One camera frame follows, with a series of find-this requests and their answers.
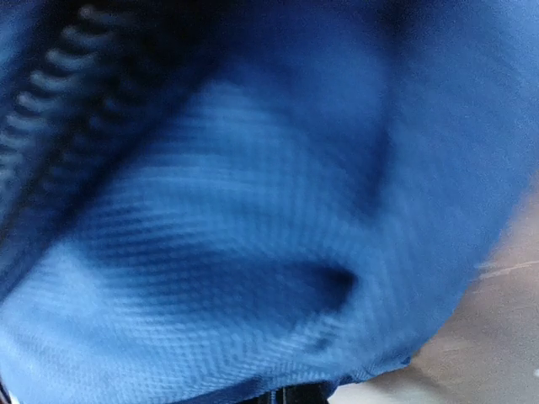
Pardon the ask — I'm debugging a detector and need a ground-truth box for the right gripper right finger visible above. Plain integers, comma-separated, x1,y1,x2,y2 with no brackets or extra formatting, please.
282,383,333,404

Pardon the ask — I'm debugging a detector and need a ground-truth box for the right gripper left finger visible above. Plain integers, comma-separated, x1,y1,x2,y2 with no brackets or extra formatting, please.
248,391,278,404

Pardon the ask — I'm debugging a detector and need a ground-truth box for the navy blue student backpack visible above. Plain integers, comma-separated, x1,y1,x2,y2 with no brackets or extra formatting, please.
1,1,538,403

